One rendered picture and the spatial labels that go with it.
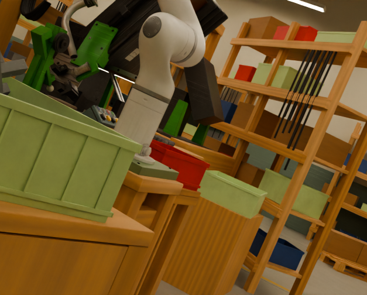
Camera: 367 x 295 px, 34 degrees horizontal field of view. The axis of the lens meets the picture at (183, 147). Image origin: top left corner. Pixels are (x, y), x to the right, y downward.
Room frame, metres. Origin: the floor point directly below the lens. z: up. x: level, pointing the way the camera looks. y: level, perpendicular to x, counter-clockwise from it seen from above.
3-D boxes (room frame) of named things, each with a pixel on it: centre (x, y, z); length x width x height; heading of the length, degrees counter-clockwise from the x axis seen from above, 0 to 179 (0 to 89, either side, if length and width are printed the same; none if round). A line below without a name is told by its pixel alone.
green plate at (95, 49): (2.48, 0.49, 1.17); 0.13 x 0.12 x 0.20; 155
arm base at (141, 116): (1.80, 0.15, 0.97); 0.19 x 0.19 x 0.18
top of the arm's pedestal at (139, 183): (1.81, 0.16, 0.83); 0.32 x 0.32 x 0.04; 69
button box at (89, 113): (2.27, 0.32, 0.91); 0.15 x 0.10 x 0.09; 155
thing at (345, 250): (8.56, -2.96, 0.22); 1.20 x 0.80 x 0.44; 112
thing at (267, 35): (5.78, -0.67, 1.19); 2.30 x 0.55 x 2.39; 23
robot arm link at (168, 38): (1.77, 0.17, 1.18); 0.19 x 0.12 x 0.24; 144
